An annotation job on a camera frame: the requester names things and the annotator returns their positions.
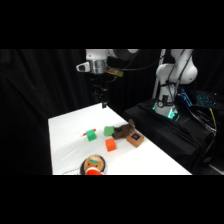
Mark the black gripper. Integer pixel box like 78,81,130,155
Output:
90,72,110,110

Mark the red cube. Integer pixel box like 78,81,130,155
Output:
105,137,118,153

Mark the pale green cube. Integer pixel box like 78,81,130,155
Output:
103,125,116,137

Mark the bright green cube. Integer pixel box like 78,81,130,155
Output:
85,129,98,143

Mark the red marker pen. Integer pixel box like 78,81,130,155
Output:
80,128,98,138

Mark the brown plush toy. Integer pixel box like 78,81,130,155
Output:
111,118,137,141

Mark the wooden box with blue square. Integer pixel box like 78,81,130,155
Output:
126,130,146,148

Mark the black curtain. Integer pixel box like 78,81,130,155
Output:
0,49,224,176

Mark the black cloth-covered stand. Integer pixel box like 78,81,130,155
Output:
123,98,216,175

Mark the blue backlit keyboard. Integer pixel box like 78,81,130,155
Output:
195,89,219,108

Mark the gold wrist camera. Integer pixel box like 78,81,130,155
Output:
106,67,125,80

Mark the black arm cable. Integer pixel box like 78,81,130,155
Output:
115,49,167,72

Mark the blue lit cable bundle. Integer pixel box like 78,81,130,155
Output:
177,87,194,108

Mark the yellow cable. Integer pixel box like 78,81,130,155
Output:
208,108,218,137

